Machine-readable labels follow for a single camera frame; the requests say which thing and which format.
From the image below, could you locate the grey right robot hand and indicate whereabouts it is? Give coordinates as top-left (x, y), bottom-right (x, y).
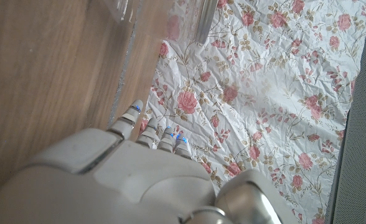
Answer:
top-left (0, 99), bottom-right (293, 224)

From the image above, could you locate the clear jar with silver lid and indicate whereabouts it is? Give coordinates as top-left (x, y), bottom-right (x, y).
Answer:
top-left (103, 0), bottom-right (220, 45)

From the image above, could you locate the floral print backdrop sheet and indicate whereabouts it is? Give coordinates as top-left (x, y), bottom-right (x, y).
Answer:
top-left (139, 0), bottom-right (366, 224)

